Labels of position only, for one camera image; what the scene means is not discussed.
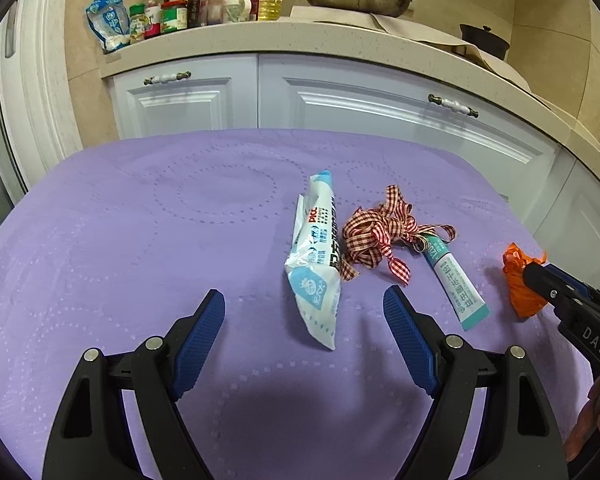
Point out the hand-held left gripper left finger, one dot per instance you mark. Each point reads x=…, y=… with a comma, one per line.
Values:
x=202, y=350

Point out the red checked ribbon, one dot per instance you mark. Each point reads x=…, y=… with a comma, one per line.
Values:
x=365, y=240

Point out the dark sauce bottle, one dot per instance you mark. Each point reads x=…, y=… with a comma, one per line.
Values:
x=195, y=2

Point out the beige stone countertop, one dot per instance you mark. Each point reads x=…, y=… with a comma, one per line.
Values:
x=280, y=35

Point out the green label jar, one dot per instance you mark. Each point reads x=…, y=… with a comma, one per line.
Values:
x=174, y=19

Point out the orange plastic bag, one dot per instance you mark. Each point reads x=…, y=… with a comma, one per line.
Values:
x=517, y=285

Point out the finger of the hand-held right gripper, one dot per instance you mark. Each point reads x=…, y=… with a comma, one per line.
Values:
x=545, y=287
x=567, y=277

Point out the blue white plastic pouch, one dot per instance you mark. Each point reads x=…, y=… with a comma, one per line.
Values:
x=109, y=22

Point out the purple embossed tablecloth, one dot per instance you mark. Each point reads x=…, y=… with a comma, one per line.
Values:
x=130, y=240

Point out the small white cabinet door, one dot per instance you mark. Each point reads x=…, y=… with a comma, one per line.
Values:
x=180, y=105

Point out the white blue snack packet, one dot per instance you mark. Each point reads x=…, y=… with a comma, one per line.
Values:
x=312, y=270

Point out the black pot with lid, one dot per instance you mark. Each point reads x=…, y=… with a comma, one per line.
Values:
x=485, y=42

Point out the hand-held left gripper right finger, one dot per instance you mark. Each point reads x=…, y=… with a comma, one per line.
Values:
x=410, y=345

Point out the wide white cabinet door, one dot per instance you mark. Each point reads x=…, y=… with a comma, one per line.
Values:
x=380, y=115

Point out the red cap jar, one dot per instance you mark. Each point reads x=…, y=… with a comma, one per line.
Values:
x=153, y=10

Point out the white corner cabinet door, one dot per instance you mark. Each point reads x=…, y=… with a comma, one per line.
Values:
x=580, y=220

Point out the pink jar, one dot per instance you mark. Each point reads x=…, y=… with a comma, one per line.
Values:
x=216, y=7

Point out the white green lid jar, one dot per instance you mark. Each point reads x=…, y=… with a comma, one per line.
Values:
x=236, y=10

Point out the teal white sachet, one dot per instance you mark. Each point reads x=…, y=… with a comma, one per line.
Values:
x=455, y=280

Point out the person's right hand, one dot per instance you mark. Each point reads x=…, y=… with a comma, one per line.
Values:
x=595, y=420

